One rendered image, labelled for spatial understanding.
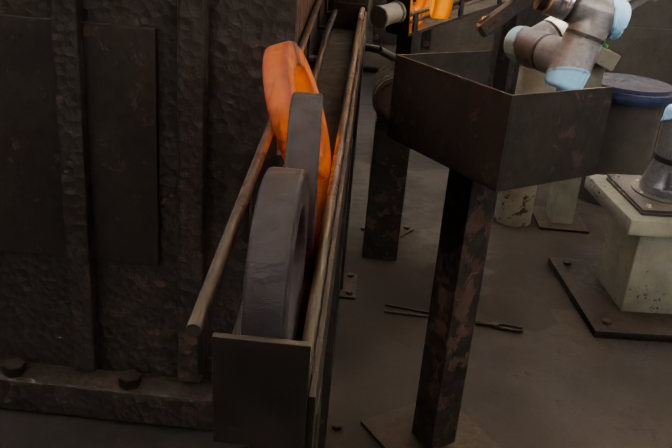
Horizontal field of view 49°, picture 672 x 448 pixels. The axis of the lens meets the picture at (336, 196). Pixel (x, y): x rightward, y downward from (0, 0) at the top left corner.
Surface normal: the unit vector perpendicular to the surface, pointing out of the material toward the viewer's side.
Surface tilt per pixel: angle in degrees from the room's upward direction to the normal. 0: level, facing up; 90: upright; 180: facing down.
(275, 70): 44
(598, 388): 0
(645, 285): 90
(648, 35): 90
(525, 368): 0
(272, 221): 36
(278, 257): 53
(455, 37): 90
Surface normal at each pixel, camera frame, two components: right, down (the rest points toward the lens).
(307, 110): 0.07, -0.71
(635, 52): 0.20, 0.38
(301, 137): 0.05, -0.39
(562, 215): -0.06, 0.36
